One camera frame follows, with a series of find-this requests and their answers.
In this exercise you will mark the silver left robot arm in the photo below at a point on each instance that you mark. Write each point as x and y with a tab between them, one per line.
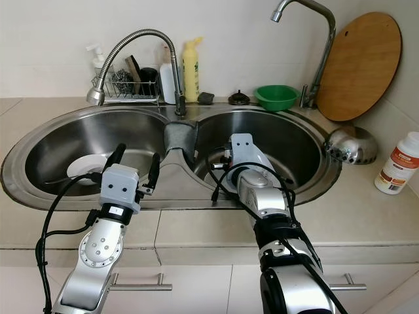
98	252

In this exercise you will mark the small black cup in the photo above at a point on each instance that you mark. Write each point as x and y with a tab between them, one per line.
149	78

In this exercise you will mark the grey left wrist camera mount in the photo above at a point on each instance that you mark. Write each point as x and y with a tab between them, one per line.
124	188

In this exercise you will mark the dark scouring pad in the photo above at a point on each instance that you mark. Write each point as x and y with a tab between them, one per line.
134	67

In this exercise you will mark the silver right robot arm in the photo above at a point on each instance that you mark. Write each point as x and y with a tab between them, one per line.
265	199

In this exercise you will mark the beige sink counter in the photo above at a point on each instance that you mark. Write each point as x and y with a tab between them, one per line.
366	222

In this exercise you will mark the plain white bowl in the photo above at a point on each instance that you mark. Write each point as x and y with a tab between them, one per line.
82	167

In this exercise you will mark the flexible steel gooseneck faucet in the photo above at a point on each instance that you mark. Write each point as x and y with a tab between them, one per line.
179	78

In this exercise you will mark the yellow dish soap bottle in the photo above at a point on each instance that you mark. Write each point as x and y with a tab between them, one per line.
190	72

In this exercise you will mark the white pump soap bottle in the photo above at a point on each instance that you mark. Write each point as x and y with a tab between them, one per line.
98	64

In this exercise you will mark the stainless steel colander bowl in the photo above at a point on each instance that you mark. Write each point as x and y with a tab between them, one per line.
353	147

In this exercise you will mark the green plastic bowl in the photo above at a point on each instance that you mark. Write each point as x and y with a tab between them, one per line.
276	99

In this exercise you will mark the white bottle with red label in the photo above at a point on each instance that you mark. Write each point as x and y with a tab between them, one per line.
399	163

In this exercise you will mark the steel wool scrubber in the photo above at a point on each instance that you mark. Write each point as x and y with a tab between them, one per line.
123	82

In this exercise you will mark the plain white plastic bottle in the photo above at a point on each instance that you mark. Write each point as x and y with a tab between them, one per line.
167	84

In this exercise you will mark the round wooden cutting board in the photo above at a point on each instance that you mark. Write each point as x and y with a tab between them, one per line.
360	65

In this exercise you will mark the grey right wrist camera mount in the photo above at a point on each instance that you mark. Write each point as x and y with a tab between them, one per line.
243	152

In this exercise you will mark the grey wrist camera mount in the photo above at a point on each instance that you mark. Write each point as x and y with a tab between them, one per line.
243	152
124	188

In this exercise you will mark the beige cabinet door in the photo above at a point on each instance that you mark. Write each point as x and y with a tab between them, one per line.
16	294
357	302
196	297

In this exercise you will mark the dark grey sponge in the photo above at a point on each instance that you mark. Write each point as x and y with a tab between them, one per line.
205	99

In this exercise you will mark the tall curved steel faucet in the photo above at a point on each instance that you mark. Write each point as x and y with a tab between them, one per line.
325	59

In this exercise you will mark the black sink stopper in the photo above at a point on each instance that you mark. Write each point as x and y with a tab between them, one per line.
239	99

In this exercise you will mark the stainless steel double sink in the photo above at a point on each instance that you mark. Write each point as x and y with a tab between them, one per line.
78	140

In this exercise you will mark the grey dish cloth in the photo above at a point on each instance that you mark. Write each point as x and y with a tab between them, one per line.
180	139

